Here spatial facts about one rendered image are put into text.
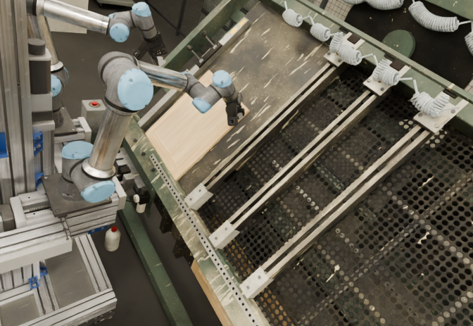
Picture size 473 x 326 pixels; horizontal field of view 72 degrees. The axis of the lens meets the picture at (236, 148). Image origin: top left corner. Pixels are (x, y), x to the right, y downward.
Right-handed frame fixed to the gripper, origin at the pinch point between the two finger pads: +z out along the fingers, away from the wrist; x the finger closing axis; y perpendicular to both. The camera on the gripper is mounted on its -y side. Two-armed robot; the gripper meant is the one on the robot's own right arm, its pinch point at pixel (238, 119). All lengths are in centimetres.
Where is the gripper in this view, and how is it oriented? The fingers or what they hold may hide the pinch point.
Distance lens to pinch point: 165.3
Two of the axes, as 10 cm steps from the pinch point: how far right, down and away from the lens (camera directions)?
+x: -9.7, 0.2, 2.4
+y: 0.6, -9.3, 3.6
